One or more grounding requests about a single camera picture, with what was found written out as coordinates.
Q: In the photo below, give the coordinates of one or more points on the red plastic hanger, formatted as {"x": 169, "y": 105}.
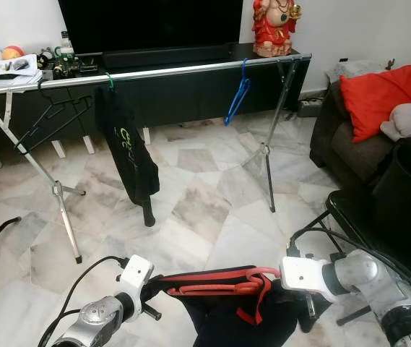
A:
{"x": 212, "y": 289}

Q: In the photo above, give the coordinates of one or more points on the dark garment with red trim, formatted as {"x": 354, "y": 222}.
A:
{"x": 219, "y": 322}

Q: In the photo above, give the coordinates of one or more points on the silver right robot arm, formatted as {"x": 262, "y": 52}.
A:
{"x": 371, "y": 278}

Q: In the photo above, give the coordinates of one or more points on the black plastic hanger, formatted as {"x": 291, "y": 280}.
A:
{"x": 53, "y": 124}

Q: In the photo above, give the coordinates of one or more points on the blue plastic hanger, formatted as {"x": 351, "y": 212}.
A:
{"x": 238, "y": 99}

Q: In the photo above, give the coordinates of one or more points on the green plastic hanger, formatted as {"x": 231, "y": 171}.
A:
{"x": 110, "y": 81}

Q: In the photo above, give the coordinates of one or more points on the black plastic chair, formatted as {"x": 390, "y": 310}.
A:
{"x": 349, "y": 210}

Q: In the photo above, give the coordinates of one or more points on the black shirt with green print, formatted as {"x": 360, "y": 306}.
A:
{"x": 129, "y": 152}

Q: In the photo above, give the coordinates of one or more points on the brown fabric sofa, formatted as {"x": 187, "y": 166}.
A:
{"x": 342, "y": 152}

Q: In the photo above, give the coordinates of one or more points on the black television console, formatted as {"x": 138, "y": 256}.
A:
{"x": 183, "y": 94}

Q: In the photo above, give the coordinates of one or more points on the grey cushion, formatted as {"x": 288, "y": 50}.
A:
{"x": 407, "y": 123}

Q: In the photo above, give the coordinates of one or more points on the red cushion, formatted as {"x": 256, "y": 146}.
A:
{"x": 378, "y": 97}

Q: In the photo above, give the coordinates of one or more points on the silver metal clothes rack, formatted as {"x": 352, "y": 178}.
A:
{"x": 183, "y": 69}

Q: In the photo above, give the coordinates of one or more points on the side table with lace cloth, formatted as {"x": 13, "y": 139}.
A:
{"x": 357, "y": 71}

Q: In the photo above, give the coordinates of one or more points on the black soundbar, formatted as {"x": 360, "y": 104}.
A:
{"x": 165, "y": 56}

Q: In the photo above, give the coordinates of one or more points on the small brass bird figurine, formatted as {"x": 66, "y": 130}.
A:
{"x": 388, "y": 63}

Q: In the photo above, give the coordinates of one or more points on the white paper stack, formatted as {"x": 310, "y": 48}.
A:
{"x": 10, "y": 72}

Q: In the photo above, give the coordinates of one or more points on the small clear bottle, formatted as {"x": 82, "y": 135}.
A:
{"x": 67, "y": 45}

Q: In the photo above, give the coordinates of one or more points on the black flat television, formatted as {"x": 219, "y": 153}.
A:
{"x": 151, "y": 25}

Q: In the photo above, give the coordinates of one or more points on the red laughing Buddha statue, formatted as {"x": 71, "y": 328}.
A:
{"x": 275, "y": 29}

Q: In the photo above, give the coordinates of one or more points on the orange toy ball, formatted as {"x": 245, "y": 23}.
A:
{"x": 14, "y": 52}

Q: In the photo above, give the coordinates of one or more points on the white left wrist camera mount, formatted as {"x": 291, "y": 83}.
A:
{"x": 137, "y": 275}

